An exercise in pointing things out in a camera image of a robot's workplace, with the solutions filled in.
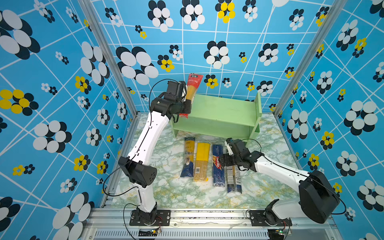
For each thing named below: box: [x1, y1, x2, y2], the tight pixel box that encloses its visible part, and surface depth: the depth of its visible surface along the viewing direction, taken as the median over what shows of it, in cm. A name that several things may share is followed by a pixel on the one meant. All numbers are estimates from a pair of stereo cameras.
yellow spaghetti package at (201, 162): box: [193, 142, 210, 181], surface depth 93 cm
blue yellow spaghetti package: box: [180, 137, 195, 177], surface depth 94 cm
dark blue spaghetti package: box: [212, 144, 225, 187], surface depth 88 cm
